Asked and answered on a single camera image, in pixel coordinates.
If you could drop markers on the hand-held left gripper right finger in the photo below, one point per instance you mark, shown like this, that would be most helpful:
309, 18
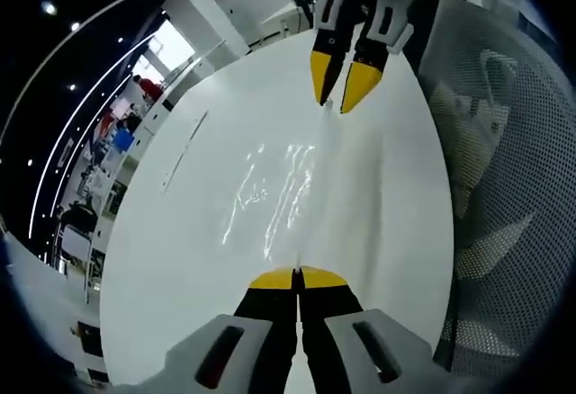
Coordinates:
351, 349

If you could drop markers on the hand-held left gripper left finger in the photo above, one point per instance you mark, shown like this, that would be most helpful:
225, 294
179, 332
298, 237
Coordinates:
252, 344

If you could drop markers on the clear food packaging bag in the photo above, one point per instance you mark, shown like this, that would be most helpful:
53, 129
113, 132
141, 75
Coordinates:
310, 196
240, 196

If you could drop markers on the blue box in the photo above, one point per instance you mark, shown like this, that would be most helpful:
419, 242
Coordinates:
123, 140

